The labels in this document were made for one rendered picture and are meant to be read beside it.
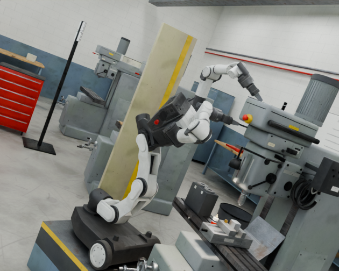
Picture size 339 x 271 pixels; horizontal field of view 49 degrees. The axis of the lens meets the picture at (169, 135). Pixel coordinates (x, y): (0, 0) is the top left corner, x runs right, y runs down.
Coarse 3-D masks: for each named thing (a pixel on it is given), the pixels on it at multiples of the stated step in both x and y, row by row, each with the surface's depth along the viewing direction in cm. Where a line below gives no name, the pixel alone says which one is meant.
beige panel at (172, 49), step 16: (160, 32) 379; (176, 32) 385; (160, 48) 384; (176, 48) 391; (192, 48) 398; (160, 64) 389; (176, 64) 395; (144, 80) 387; (160, 80) 394; (176, 80) 401; (144, 96) 392; (160, 96) 399; (128, 112) 392; (144, 112) 398; (128, 128) 396; (128, 144) 401; (112, 160) 400; (128, 160) 407; (112, 176) 405; (128, 176) 413; (112, 192) 411; (128, 192) 418
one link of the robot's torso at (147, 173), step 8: (144, 136) 276; (144, 144) 274; (144, 152) 274; (152, 152) 288; (160, 152) 284; (144, 160) 274; (152, 160) 282; (160, 160) 283; (144, 168) 275; (152, 168) 283; (144, 176) 274; (152, 176) 276; (144, 184) 271; (152, 184) 275; (144, 192) 270; (152, 192) 276
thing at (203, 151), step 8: (136, 64) 1044; (192, 88) 1080; (208, 96) 994; (216, 96) 964; (224, 96) 974; (232, 96) 984; (216, 104) 971; (224, 104) 981; (224, 112) 989; (216, 128) 993; (216, 136) 1001; (200, 144) 988; (208, 144) 998; (200, 152) 996; (208, 152) 1006; (200, 160) 1003
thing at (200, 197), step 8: (192, 184) 301; (200, 184) 296; (192, 192) 298; (200, 192) 290; (208, 192) 286; (192, 200) 296; (200, 200) 287; (208, 200) 286; (216, 200) 289; (192, 208) 293; (200, 208) 285; (208, 208) 288; (208, 216) 291
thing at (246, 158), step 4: (244, 156) 248; (248, 156) 246; (244, 160) 247; (248, 160) 247; (244, 164) 247; (248, 164) 248; (240, 168) 248; (244, 168) 248; (236, 172) 251; (240, 172) 248; (244, 172) 249; (236, 176) 249; (240, 176) 248; (236, 180) 248; (240, 180) 249
